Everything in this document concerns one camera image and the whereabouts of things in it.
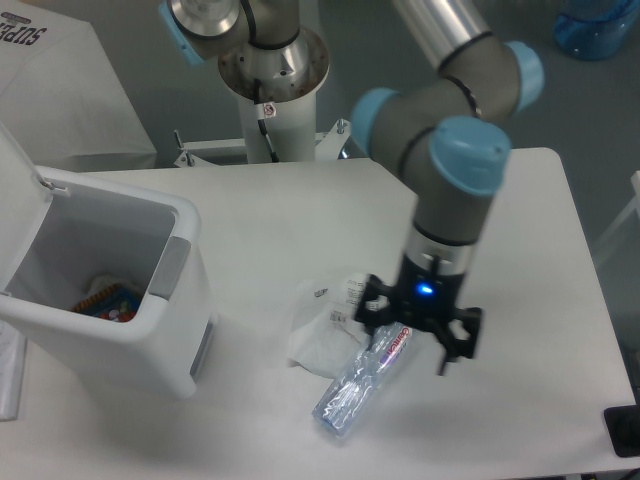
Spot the black device at table edge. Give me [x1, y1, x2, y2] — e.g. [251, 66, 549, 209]
[603, 405, 639, 458]

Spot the clear plastic water bottle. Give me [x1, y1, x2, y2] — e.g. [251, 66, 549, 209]
[311, 322, 414, 438]

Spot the white printed cloth cover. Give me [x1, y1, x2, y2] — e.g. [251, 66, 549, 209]
[1, 1, 156, 172]

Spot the colourful trash inside can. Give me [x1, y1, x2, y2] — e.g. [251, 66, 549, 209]
[71, 274, 143, 323]

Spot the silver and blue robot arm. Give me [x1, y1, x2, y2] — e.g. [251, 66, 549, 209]
[159, 1, 544, 363]

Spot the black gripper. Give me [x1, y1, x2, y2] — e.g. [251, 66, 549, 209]
[354, 254, 483, 376]

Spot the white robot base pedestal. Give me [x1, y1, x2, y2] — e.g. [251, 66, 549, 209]
[174, 27, 351, 168]

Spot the blue translucent water jug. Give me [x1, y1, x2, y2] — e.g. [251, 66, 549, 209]
[552, 1, 639, 61]

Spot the white push-lid trash can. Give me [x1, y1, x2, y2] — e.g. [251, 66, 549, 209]
[1, 131, 216, 399]

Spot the crumpled white plastic wrapper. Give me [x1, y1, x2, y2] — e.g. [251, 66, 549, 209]
[287, 273, 367, 379]

